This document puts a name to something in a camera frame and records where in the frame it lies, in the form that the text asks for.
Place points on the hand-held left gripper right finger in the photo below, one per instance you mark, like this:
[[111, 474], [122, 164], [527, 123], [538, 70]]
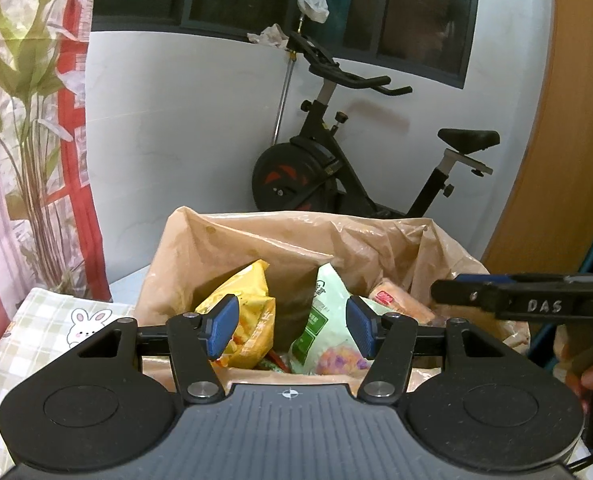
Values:
[[362, 327]]

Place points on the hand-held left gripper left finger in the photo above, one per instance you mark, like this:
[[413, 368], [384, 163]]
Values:
[[221, 327]]

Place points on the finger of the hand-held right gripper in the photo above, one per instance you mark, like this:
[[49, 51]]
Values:
[[461, 295], [481, 278]]

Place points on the large yellow snack bag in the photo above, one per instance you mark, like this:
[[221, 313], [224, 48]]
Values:
[[249, 300]]

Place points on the green white snack bag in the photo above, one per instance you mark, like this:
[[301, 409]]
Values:
[[321, 320]]

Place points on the beige packet with red label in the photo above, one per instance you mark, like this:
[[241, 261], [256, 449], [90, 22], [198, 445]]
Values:
[[401, 300]]

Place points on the brown cardboard box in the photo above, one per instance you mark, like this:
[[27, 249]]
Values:
[[154, 372]]

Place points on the wooden door panel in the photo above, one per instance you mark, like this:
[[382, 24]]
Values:
[[576, 160]]

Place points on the black exercise bike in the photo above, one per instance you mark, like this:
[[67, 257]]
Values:
[[321, 160]]

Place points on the checked cartoon tablecloth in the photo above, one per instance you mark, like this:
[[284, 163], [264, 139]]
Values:
[[31, 330]]

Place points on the crumpled white tissue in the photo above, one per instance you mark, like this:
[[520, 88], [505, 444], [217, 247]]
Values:
[[269, 35]]

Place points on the white plastic bag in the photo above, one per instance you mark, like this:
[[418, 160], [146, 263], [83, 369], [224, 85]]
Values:
[[314, 5]]

